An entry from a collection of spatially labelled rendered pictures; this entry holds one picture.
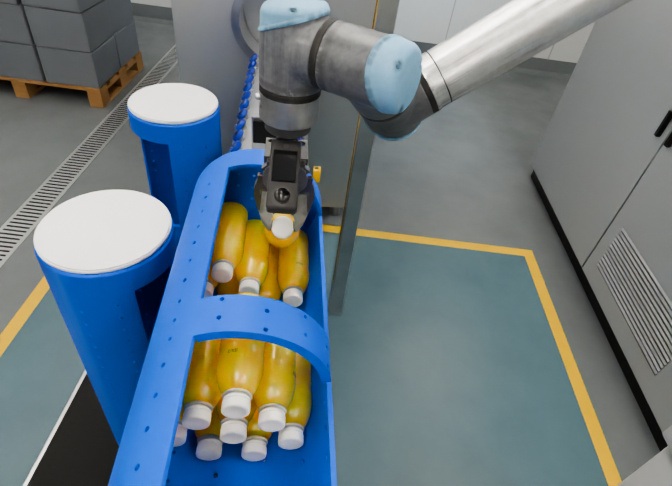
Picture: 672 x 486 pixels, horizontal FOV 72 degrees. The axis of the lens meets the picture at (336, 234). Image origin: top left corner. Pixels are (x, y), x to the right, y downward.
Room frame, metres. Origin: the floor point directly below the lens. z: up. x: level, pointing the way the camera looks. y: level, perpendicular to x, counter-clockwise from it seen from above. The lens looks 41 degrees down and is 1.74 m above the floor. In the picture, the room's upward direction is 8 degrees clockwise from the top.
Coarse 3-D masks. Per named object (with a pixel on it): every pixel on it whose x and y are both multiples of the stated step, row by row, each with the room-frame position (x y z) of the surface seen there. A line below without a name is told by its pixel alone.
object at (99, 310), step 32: (160, 256) 0.69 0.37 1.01; (64, 288) 0.60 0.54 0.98; (96, 288) 0.60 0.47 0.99; (128, 288) 0.62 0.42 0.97; (160, 288) 0.87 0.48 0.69; (64, 320) 0.62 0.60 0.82; (96, 320) 0.59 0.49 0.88; (128, 320) 0.61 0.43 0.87; (96, 352) 0.59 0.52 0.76; (128, 352) 0.61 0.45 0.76; (96, 384) 0.61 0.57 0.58; (128, 384) 0.60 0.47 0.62
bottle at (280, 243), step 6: (276, 216) 0.65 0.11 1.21; (288, 216) 0.65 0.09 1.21; (264, 228) 0.65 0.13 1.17; (270, 234) 0.63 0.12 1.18; (294, 234) 0.63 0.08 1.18; (270, 240) 0.63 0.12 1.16; (276, 240) 0.62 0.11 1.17; (282, 240) 0.62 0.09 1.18; (288, 240) 0.63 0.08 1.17; (294, 240) 0.64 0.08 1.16; (276, 246) 0.64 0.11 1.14; (282, 246) 0.63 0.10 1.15; (288, 246) 0.67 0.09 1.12
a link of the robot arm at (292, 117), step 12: (264, 96) 0.61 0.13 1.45; (264, 108) 0.61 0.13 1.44; (276, 108) 0.60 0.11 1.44; (288, 108) 0.60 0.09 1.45; (300, 108) 0.60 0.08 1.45; (312, 108) 0.62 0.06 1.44; (264, 120) 0.61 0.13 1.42; (276, 120) 0.60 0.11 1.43; (288, 120) 0.60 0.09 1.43; (300, 120) 0.60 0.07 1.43; (312, 120) 0.62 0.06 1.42
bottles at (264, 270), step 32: (256, 224) 0.75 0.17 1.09; (256, 256) 0.66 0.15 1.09; (288, 256) 0.69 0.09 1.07; (224, 288) 0.62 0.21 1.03; (256, 288) 0.59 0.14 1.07; (288, 288) 0.62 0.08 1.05; (224, 416) 0.33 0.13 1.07; (256, 416) 0.36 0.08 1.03; (288, 416) 0.35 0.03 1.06; (256, 448) 0.32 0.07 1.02; (288, 448) 0.32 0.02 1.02
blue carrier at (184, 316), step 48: (240, 192) 0.81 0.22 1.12; (192, 240) 0.56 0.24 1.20; (192, 288) 0.45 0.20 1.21; (192, 336) 0.36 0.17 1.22; (240, 336) 0.37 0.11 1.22; (288, 336) 0.39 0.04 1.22; (144, 384) 0.30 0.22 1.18; (144, 432) 0.23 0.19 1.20; (192, 432) 0.34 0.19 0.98; (144, 480) 0.18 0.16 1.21; (192, 480) 0.27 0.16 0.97; (240, 480) 0.29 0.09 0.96; (288, 480) 0.29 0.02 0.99; (336, 480) 0.25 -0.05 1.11
